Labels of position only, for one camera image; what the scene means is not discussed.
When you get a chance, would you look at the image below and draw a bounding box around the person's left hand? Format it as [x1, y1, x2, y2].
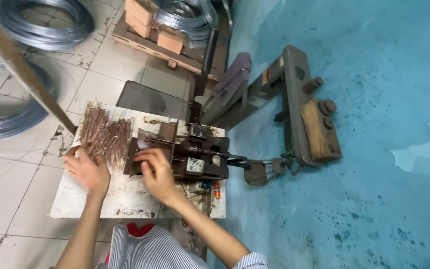
[64, 146, 111, 196]

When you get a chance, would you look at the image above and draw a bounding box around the person's right hand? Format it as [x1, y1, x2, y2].
[134, 148, 183, 207]

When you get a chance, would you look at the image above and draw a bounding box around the pile of copper wire hooks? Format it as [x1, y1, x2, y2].
[79, 102, 135, 169]

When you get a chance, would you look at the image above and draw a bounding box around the white work board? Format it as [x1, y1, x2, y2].
[49, 102, 227, 219]

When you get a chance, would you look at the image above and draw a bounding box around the rusty metal bending machine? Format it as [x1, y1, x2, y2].
[123, 120, 249, 182]

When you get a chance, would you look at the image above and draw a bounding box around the striped shirt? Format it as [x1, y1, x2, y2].
[96, 223, 269, 269]

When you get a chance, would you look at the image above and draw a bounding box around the dark metal plate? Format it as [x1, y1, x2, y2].
[116, 80, 190, 121]

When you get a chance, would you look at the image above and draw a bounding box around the wooden beam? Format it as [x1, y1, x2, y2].
[0, 0, 78, 136]

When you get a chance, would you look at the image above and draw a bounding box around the grey cloth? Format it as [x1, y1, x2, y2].
[212, 52, 253, 98]

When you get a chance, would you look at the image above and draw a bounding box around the wooden pallet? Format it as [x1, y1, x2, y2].
[112, 15, 219, 81]

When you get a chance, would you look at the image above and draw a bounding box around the orange brick block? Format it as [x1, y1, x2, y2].
[157, 27, 186, 55]
[125, 0, 159, 39]

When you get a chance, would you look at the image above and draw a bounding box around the coil of silver wire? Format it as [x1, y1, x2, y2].
[0, 0, 95, 51]
[152, 0, 219, 49]
[0, 52, 57, 142]

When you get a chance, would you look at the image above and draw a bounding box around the metal lever frame with wood block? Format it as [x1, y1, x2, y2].
[200, 45, 343, 187]

